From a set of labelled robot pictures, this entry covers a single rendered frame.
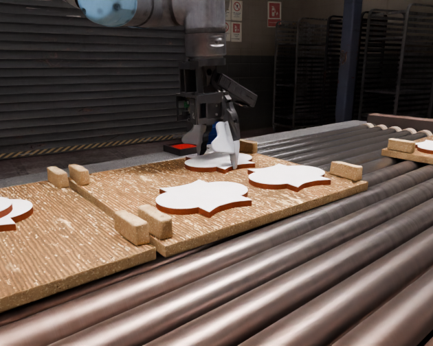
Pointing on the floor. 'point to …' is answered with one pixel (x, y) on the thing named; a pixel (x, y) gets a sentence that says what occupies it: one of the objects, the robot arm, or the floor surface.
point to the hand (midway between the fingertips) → (218, 160)
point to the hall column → (348, 60)
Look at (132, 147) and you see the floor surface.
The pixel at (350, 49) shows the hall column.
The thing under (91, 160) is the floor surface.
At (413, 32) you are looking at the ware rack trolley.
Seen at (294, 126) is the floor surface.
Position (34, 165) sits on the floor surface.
